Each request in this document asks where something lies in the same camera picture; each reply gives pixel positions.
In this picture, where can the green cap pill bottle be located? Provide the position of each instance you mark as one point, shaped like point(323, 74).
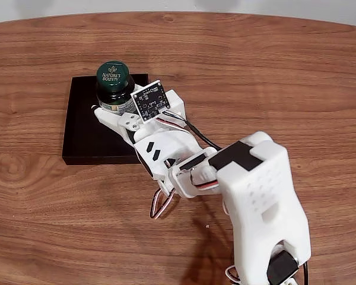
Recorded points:
point(112, 77)

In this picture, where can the black open box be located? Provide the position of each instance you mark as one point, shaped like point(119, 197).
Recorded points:
point(83, 139)

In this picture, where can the black camera board white mount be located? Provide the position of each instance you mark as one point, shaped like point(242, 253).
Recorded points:
point(149, 101)

